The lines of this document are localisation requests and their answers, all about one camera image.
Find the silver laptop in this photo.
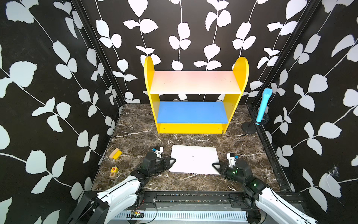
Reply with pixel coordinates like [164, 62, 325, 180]
[169, 145, 219, 175]

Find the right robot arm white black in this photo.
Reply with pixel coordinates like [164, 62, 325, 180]
[212, 156, 318, 224]

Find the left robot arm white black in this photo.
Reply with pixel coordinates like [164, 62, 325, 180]
[66, 151, 176, 224]

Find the yellow wooden block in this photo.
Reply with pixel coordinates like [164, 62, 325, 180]
[109, 148, 123, 160]

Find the wooden number nine block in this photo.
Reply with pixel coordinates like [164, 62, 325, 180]
[109, 167, 118, 179]

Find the yellow shelf with coloured boards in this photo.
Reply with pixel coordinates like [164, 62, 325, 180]
[144, 57, 249, 134]

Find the small circuit board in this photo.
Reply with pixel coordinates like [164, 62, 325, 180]
[129, 211, 144, 219]

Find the blue toy microphone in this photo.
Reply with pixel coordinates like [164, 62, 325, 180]
[255, 88, 272, 125]

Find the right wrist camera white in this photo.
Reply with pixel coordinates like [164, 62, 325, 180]
[226, 153, 239, 168]

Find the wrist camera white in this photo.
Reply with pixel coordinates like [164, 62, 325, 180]
[226, 153, 239, 168]
[152, 147, 164, 159]

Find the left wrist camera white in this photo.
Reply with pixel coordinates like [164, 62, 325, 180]
[152, 147, 164, 159]

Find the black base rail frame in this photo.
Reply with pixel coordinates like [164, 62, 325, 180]
[78, 191, 305, 209]

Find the perforated white rail strip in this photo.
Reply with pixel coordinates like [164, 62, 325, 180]
[113, 211, 247, 222]

